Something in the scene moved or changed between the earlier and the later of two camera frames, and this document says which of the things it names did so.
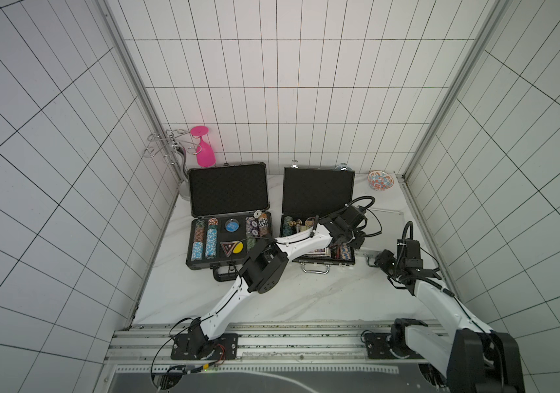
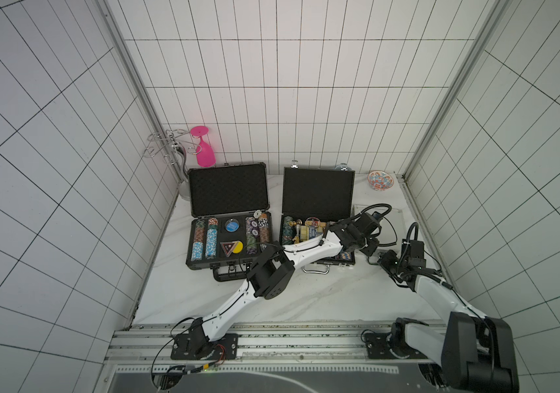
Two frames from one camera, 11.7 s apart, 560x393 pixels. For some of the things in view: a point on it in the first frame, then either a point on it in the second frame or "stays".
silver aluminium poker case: x=383 y=229 stays
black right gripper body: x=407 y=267 stays
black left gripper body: x=354 y=239 -> x=367 y=246
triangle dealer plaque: x=228 y=246 stays
